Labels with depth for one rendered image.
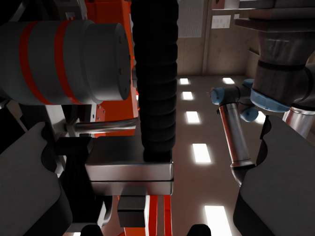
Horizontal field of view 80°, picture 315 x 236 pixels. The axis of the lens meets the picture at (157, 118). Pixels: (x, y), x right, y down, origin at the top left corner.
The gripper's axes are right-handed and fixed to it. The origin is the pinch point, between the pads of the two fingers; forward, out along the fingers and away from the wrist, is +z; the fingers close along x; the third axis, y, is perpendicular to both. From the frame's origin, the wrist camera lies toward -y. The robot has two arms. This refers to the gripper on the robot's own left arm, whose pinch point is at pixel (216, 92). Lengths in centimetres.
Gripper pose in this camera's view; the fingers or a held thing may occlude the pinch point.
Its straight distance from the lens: 126.8
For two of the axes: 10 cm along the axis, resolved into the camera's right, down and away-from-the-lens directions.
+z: -2.0, -4.8, 8.5
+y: 1.1, -8.8, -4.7
